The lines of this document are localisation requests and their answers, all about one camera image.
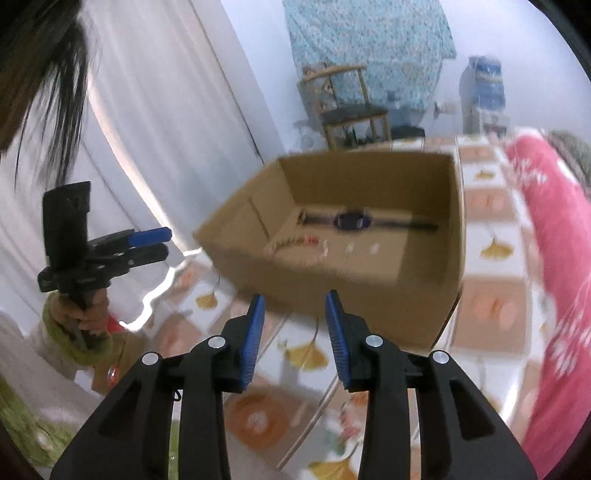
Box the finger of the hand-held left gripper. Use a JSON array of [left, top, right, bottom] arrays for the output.
[[98, 243, 170, 278], [92, 227, 173, 253]]

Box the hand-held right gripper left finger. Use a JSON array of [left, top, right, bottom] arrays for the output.
[[50, 294, 267, 480]]

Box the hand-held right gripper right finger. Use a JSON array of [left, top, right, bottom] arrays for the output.
[[324, 290, 539, 480]]

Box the brown cardboard box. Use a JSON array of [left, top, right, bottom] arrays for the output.
[[193, 151, 466, 350]]

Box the multicoloured glass bead bracelet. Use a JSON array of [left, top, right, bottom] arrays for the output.
[[270, 234, 321, 252]]

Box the person's left forearm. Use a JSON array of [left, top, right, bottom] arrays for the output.
[[30, 300, 114, 379]]

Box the person's left hand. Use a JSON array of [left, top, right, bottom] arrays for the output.
[[51, 290, 112, 337]]

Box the white curtain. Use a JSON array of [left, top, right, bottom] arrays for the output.
[[0, 0, 264, 333]]

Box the person's dark hair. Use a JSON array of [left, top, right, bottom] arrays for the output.
[[0, 0, 90, 185]]

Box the green cloth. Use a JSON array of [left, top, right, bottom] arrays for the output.
[[0, 376, 65, 467]]

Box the wooden chair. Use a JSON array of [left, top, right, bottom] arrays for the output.
[[300, 65, 393, 151]]

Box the pink patterned blanket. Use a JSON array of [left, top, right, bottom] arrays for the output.
[[503, 128, 591, 478]]

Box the white water dispenser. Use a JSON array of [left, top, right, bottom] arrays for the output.
[[461, 69, 512, 137]]

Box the blue floral cloth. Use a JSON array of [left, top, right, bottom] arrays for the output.
[[283, 0, 458, 114]]

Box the black strap wristwatch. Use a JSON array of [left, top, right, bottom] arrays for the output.
[[298, 209, 439, 232]]

